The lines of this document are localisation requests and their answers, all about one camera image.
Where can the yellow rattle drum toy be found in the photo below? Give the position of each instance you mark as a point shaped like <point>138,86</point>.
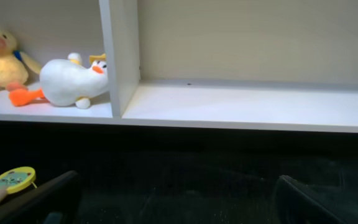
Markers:
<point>14,179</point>

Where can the white shelf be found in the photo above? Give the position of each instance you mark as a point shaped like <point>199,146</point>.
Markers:
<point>228,102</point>

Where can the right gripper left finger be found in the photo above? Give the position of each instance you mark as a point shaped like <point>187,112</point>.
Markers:
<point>42,202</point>

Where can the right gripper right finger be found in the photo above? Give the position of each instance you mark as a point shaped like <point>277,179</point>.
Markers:
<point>306,205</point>

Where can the white plush duck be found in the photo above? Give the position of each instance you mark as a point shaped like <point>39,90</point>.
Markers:
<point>70,81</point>

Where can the yellow plush duck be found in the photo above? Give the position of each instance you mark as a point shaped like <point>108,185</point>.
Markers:
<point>5,68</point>

